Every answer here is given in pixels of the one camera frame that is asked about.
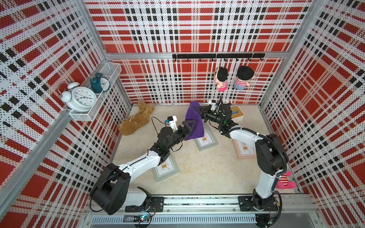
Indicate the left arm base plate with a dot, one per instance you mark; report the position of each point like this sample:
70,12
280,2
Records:
152,204

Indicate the doll with blue clothes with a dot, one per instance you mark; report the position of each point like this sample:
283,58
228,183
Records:
244,74

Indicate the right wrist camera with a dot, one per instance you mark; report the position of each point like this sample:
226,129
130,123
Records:
214,105

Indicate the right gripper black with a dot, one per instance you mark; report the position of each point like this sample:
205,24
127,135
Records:
204,112

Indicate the white alarm clock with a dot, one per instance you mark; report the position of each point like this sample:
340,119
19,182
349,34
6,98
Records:
79,98

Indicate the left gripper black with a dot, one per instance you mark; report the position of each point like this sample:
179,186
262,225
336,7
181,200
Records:
188,129

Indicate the black hook rail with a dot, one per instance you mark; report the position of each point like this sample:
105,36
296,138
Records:
220,56

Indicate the green circuit board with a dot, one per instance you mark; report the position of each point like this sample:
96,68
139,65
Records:
141,219

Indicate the pink picture frame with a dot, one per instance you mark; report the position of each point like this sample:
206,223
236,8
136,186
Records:
243,150

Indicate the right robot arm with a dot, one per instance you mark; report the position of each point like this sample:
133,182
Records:
271,157

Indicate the white pink plush toy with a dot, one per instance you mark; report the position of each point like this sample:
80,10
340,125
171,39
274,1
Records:
284,182

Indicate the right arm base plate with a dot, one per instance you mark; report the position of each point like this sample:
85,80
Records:
256,203

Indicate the white wire shelf basket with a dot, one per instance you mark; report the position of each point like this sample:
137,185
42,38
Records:
109,70

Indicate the teal alarm clock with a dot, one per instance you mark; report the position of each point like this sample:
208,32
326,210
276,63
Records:
99,84

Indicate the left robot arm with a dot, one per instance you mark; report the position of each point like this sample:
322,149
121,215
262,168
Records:
112,191

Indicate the doll with pink clothes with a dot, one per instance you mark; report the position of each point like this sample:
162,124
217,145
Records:
220,77

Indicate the brown plush toy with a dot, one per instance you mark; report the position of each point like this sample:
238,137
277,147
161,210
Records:
131,124

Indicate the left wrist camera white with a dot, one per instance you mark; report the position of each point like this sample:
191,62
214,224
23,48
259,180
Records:
171,121

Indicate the green picture frame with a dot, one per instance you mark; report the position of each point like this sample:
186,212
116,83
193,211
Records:
166,169
207,141

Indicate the white tissue box wooden lid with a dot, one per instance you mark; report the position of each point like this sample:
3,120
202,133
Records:
237,113

